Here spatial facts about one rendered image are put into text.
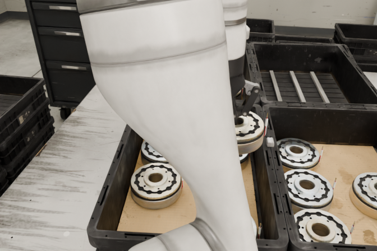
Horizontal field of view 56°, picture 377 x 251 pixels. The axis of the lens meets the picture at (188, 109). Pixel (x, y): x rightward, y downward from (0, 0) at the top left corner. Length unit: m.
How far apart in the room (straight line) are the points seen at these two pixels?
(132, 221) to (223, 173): 0.48
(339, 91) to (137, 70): 1.03
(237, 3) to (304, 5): 3.54
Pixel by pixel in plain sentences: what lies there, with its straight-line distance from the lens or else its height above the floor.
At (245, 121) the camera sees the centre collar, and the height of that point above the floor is 1.01.
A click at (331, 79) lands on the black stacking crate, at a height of 0.83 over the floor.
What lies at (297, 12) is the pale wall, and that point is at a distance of 4.06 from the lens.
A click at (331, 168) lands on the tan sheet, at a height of 0.83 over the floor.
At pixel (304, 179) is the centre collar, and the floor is 0.87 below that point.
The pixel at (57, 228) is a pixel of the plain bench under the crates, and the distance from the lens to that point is 0.91.
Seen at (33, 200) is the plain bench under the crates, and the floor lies 0.70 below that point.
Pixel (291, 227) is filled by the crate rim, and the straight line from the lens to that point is 0.58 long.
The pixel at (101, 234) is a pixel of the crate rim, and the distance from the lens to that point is 0.57.
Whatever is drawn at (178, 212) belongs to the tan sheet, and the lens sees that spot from 0.71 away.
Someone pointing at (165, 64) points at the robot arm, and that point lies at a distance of 0.20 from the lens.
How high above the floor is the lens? 1.36
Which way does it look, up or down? 32 degrees down
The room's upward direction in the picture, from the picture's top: straight up
